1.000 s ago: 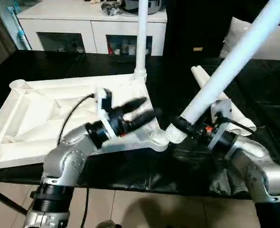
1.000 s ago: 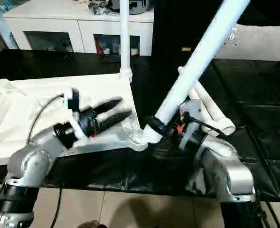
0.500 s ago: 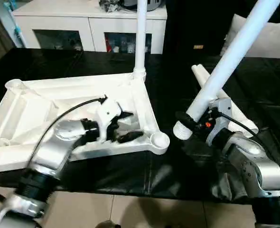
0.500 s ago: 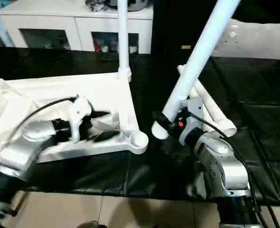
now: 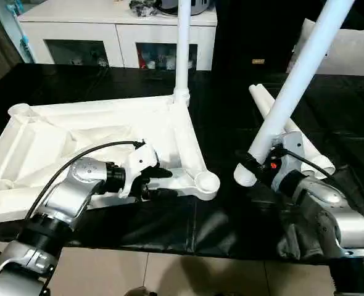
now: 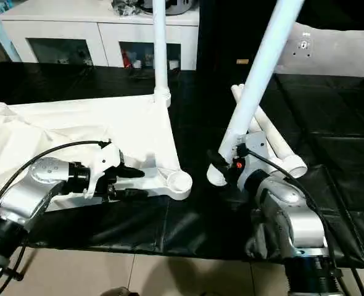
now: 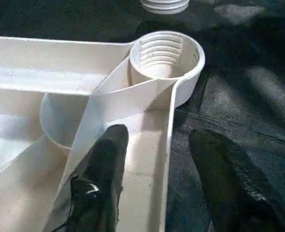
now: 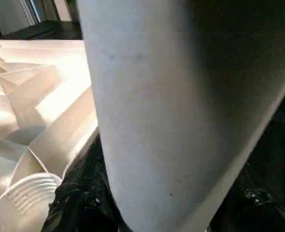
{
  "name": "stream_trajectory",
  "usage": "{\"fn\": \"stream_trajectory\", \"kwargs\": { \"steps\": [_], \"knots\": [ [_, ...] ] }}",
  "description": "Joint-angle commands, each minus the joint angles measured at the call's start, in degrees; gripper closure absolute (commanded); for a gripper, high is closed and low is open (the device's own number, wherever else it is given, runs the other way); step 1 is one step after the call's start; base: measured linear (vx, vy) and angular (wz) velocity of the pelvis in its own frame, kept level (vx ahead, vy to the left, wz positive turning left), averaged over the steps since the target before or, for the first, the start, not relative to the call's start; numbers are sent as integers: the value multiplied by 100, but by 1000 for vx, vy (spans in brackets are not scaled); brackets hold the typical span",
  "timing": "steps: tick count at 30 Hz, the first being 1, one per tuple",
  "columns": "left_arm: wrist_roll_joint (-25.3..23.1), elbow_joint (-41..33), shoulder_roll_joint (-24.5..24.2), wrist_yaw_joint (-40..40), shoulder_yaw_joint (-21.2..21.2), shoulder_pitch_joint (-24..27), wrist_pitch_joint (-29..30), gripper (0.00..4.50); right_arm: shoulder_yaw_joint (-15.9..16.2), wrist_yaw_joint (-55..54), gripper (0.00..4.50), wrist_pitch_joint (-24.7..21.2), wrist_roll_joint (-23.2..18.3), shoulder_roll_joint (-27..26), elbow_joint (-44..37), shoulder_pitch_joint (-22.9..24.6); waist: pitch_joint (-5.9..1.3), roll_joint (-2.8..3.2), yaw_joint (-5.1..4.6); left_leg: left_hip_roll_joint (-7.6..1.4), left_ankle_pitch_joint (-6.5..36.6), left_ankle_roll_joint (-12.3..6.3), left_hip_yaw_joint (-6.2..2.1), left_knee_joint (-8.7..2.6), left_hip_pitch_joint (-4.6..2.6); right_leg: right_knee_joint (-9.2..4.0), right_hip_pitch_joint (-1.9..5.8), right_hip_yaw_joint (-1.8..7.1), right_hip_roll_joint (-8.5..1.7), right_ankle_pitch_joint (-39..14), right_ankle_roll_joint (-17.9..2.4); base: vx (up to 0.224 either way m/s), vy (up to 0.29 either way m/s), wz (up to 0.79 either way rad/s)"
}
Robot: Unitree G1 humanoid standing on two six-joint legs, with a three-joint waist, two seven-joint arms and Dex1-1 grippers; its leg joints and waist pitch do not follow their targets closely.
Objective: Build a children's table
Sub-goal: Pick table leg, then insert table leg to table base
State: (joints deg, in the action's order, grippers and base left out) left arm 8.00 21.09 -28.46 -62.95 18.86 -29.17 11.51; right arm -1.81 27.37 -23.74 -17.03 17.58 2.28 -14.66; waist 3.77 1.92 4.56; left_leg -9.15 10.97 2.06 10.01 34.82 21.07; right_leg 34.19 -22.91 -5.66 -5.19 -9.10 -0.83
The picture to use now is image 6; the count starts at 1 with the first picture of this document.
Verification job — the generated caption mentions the white plastic table top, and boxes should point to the white plastic table top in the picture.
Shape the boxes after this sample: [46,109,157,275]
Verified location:
[0,92,194,214]

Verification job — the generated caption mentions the black work mat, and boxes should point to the black work mat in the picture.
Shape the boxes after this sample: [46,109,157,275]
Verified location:
[0,62,364,269]

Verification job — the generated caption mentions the white cabinet with glass doors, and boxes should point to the white cabinet with glass doors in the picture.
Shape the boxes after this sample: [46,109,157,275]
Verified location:
[0,0,200,70]

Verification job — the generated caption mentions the dark grey helmet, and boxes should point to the dark grey helmet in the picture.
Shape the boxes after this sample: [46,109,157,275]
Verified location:
[142,0,196,15]

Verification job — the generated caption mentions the dark clutter pile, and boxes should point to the dark clutter pile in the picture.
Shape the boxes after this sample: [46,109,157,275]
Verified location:
[110,0,141,17]

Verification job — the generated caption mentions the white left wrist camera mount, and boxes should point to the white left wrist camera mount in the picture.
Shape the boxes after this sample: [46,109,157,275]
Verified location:
[82,142,123,199]

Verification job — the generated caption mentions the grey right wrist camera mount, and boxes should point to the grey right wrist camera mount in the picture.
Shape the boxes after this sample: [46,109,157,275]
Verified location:
[234,132,271,189]

